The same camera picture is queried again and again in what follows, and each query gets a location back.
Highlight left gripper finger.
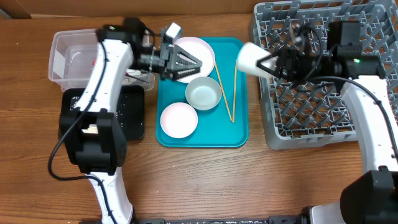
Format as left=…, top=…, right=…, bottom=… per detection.
left=172, top=45, right=202, bottom=67
left=170, top=67, right=201, bottom=80

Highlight large white plate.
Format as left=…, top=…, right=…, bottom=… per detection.
left=175, top=37, right=215, bottom=83

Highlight white paper cup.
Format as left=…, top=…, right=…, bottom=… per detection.
left=236, top=42, right=272, bottom=79

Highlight white napkin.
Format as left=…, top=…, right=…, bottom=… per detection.
left=123, top=69, right=155, bottom=86

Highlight grey metal bowl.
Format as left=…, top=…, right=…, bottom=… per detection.
left=185, top=77, right=221, bottom=111

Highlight small white plate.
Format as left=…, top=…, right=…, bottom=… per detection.
left=160, top=102, right=198, bottom=139

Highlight rice pile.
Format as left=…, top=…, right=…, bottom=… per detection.
left=115, top=93, right=142, bottom=131

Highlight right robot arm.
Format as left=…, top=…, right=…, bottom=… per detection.
left=254, top=21, right=397, bottom=223

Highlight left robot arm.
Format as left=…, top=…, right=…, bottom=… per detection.
left=47, top=17, right=202, bottom=223

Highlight grey dishwasher rack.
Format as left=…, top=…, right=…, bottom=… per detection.
left=249, top=0, right=397, bottom=149

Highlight clear plastic waste bin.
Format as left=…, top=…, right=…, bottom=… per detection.
left=48, top=28, right=157, bottom=93

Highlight left wooden chopstick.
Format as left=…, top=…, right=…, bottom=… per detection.
left=215, top=61, right=233, bottom=122

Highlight wooden chopstick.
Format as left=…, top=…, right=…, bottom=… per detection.
left=232, top=61, right=238, bottom=123
left=215, top=61, right=233, bottom=122

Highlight right wooden chopstick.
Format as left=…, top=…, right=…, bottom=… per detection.
left=232, top=61, right=238, bottom=123

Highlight black rectangular tray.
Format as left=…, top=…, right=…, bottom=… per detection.
left=60, top=85, right=145, bottom=141

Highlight teal serving tray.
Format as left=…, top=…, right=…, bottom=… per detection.
left=155, top=37, right=249, bottom=148

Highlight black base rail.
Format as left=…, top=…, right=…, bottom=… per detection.
left=79, top=215, right=355, bottom=224

